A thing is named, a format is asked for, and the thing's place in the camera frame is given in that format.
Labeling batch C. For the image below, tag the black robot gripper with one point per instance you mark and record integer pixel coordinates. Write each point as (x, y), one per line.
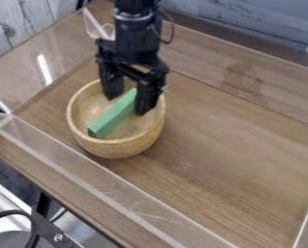
(131, 57)

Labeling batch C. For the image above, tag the green rectangular block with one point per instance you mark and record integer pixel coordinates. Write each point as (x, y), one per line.
(114, 116)

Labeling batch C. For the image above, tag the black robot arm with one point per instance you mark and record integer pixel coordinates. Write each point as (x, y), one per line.
(134, 10)

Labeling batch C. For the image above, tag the brown wooden bowl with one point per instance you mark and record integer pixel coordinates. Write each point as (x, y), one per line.
(133, 136)

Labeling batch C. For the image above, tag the clear acrylic corner bracket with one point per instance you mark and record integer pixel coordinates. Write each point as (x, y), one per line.
(98, 30)

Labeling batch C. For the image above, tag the clear acrylic tray wall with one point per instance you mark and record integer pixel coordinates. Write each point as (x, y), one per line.
(161, 199)

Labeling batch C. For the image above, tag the black metal table bracket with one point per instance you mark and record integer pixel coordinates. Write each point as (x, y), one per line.
(45, 230)

